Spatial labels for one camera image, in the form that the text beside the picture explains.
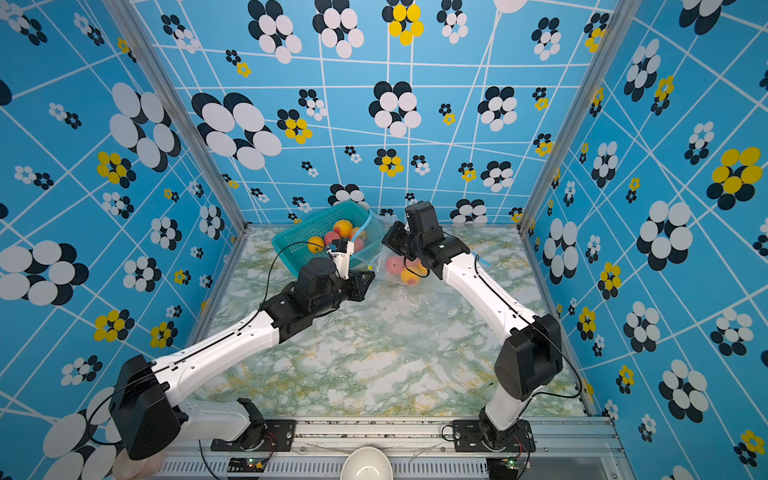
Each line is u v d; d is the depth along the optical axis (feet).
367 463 2.24
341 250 2.17
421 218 1.96
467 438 2.38
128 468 2.20
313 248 3.56
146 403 1.28
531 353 1.42
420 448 2.37
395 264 3.05
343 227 3.67
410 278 3.01
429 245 1.98
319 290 1.90
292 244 3.56
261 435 2.23
